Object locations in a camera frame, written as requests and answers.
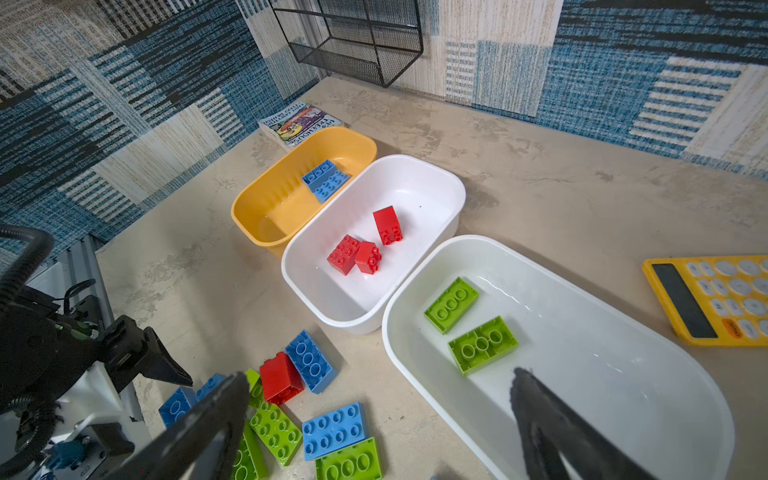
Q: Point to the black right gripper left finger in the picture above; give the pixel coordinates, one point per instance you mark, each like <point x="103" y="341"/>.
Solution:
<point x="203" y="444"/>

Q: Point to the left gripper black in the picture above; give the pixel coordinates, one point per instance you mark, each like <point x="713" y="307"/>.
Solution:
<point x="125" y="350"/>

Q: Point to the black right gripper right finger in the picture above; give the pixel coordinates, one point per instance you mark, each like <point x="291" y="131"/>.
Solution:
<point x="556" y="439"/>

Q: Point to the blue lego brick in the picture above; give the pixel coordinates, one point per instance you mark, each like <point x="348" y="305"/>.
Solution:
<point x="209" y="386"/>
<point x="319" y="173"/>
<point x="314" y="368"/>
<point x="330" y="184"/>

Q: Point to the green lego plate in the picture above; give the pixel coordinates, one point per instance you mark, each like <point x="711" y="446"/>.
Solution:
<point x="482" y="346"/>
<point x="359" y="461"/>
<point x="451" y="305"/>

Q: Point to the small red lego brick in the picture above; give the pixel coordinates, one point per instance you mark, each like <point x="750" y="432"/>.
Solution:
<point x="368" y="257"/>

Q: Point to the red lego brick tall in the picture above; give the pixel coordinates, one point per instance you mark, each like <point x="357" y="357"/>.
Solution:
<point x="388" y="225"/>

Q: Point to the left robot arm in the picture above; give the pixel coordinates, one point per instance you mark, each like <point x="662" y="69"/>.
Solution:
<point x="44" y="353"/>

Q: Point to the blue lego plate front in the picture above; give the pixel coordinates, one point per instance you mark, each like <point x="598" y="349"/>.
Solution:
<point x="178" y="404"/>

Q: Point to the green lego plate hollow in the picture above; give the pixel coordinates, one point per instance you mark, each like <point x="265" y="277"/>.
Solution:
<point x="249" y="463"/>

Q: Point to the green lego plate studded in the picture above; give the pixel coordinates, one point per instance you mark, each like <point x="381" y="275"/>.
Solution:
<point x="276" y="430"/>

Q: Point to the small green lego brick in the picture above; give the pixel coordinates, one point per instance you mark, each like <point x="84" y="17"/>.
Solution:
<point x="255" y="388"/>

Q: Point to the large red lego brick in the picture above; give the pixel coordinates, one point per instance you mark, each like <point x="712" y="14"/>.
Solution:
<point x="281" y="380"/>

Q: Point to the right white plastic tub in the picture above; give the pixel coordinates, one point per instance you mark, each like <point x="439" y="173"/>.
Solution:
<point x="644" y="393"/>

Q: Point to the white plastic tub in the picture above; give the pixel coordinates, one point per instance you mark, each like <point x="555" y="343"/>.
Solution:
<point x="427" y="200"/>
<point x="644" y="393"/>

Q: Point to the light blue lego plate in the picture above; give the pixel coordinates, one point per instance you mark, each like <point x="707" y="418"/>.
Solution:
<point x="333" y="431"/>

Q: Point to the yellow plastic tub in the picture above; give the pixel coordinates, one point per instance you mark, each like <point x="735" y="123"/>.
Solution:
<point x="277" y="205"/>

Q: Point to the yellow calculator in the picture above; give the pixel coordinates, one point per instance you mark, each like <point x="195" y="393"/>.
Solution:
<point x="718" y="301"/>

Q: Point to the middle white plastic tub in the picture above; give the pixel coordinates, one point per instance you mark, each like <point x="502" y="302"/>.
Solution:
<point x="427" y="200"/>

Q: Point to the treehouse paperback book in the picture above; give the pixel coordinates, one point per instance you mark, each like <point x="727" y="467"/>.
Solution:
<point x="295" y="123"/>

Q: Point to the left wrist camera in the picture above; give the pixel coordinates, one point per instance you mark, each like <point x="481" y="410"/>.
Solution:
<point x="96" y="431"/>

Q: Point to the black wire mesh shelf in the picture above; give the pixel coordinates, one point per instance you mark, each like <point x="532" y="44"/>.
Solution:
<point x="369" y="40"/>

